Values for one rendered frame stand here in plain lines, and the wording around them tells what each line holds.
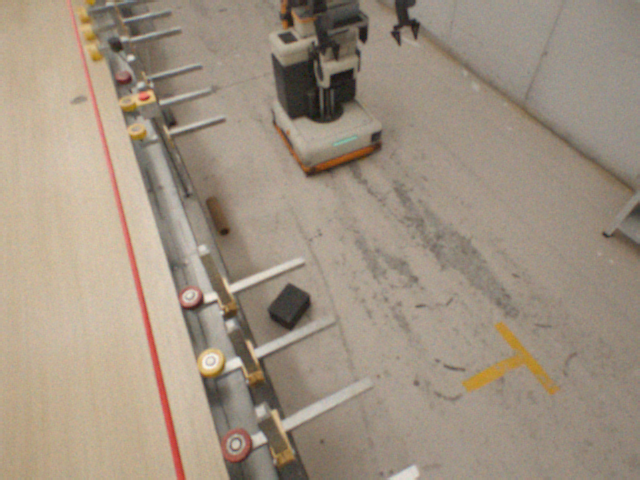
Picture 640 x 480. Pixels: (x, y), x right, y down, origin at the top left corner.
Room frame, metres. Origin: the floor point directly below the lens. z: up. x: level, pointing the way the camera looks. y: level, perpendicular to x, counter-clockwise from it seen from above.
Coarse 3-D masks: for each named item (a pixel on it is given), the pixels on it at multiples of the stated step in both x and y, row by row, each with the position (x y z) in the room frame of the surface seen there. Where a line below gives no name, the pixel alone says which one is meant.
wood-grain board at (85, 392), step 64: (0, 0) 3.15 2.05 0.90; (64, 0) 3.09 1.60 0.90; (0, 64) 2.31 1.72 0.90; (64, 64) 2.28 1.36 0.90; (0, 128) 1.73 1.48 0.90; (64, 128) 1.70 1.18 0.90; (0, 192) 1.29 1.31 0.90; (64, 192) 1.27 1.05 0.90; (128, 192) 1.24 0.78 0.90; (0, 256) 0.96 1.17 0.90; (64, 256) 0.93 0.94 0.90; (0, 320) 0.69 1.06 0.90; (64, 320) 0.67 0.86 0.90; (128, 320) 0.65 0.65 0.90; (0, 384) 0.48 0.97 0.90; (64, 384) 0.46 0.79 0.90; (128, 384) 0.45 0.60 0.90; (192, 384) 0.43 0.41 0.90; (0, 448) 0.31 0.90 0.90; (64, 448) 0.29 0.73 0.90; (128, 448) 0.28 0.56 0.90; (192, 448) 0.26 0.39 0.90
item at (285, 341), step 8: (320, 320) 0.64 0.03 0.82; (328, 320) 0.64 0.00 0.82; (304, 328) 0.62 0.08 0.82; (312, 328) 0.61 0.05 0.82; (320, 328) 0.61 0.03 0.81; (328, 328) 0.62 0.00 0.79; (288, 336) 0.59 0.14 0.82; (296, 336) 0.59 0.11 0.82; (304, 336) 0.59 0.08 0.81; (272, 344) 0.57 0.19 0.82; (280, 344) 0.57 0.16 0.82; (288, 344) 0.57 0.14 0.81; (256, 352) 0.55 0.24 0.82; (264, 352) 0.54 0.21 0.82; (272, 352) 0.55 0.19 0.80; (240, 360) 0.52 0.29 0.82; (232, 368) 0.50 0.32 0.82; (240, 368) 0.50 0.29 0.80; (224, 376) 0.48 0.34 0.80
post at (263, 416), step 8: (256, 408) 0.27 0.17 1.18; (264, 408) 0.27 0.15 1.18; (256, 416) 0.25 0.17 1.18; (264, 416) 0.25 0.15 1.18; (272, 416) 0.26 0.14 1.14; (264, 424) 0.25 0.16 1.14; (272, 424) 0.25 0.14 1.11; (264, 432) 0.24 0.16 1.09; (272, 432) 0.25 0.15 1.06; (280, 432) 0.26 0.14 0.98; (272, 440) 0.24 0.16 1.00; (280, 440) 0.25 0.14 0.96; (272, 448) 0.24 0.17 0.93; (280, 448) 0.25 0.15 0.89
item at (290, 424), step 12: (360, 384) 0.41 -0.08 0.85; (372, 384) 0.41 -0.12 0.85; (336, 396) 0.38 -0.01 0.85; (348, 396) 0.38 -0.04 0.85; (312, 408) 0.35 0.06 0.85; (324, 408) 0.35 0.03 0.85; (288, 420) 0.32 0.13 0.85; (300, 420) 0.32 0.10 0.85; (288, 432) 0.30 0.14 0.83; (264, 444) 0.27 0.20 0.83
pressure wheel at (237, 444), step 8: (232, 432) 0.29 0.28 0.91; (240, 432) 0.29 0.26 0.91; (224, 440) 0.27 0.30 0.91; (232, 440) 0.27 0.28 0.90; (240, 440) 0.27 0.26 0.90; (248, 440) 0.27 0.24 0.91; (224, 448) 0.25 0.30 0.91; (232, 448) 0.25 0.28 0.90; (240, 448) 0.25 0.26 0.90; (248, 448) 0.25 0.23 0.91; (224, 456) 0.24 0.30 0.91; (232, 456) 0.23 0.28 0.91; (240, 456) 0.23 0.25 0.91; (248, 456) 0.24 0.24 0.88
